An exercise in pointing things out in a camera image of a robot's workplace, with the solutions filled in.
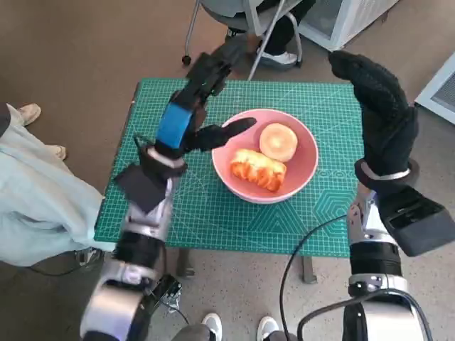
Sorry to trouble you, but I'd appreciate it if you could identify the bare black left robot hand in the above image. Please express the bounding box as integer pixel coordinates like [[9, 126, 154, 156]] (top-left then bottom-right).
[[154, 33, 258, 159]]

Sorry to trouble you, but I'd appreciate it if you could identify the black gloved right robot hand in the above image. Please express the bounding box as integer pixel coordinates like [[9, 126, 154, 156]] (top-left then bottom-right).
[[327, 50, 421, 178]]

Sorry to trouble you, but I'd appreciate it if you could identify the long twisted bread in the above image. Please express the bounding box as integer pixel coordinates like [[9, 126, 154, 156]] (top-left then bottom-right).
[[230, 148, 288, 193]]

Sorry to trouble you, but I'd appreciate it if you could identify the pink bowl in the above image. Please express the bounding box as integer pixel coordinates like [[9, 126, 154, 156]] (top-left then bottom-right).
[[211, 109, 319, 205]]

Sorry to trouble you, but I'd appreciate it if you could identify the round bread bun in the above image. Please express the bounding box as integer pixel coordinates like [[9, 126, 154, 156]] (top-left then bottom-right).
[[258, 121, 299, 162]]

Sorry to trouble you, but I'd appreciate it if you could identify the white box with grille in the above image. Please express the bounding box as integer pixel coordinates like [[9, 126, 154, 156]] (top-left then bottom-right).
[[413, 52, 455, 126]]

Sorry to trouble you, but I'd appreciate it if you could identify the green cutting mat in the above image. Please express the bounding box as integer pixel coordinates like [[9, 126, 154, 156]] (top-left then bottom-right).
[[92, 78, 365, 259]]

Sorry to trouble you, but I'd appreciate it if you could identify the white cabinet with glass door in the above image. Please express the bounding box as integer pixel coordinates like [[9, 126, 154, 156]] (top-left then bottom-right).
[[297, 0, 402, 53]]

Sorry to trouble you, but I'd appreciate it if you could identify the grey office chair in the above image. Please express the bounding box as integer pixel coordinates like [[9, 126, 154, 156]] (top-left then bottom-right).
[[181, 0, 304, 82]]

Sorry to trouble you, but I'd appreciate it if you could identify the grey table leg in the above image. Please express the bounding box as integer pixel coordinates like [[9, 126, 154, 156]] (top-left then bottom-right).
[[176, 248, 196, 278], [301, 256, 318, 284]]

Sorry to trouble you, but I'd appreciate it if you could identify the black bar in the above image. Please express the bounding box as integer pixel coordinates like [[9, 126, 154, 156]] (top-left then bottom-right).
[[143, 273, 183, 321]]

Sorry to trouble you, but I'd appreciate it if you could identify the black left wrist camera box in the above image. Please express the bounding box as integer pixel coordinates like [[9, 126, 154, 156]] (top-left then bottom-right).
[[112, 163, 168, 215]]

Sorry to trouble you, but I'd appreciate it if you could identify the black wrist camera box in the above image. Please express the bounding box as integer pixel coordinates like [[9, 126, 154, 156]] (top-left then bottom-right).
[[112, 163, 168, 215], [374, 185, 455, 258]]

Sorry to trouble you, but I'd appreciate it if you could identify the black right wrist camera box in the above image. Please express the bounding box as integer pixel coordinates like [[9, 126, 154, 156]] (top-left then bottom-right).
[[374, 185, 455, 258]]

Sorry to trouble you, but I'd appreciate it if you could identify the thin black floor cable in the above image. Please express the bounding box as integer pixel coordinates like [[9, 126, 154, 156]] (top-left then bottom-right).
[[151, 289, 191, 326]]

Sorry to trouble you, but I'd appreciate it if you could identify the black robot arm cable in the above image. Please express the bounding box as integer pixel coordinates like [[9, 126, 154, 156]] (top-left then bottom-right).
[[279, 214, 352, 341]]

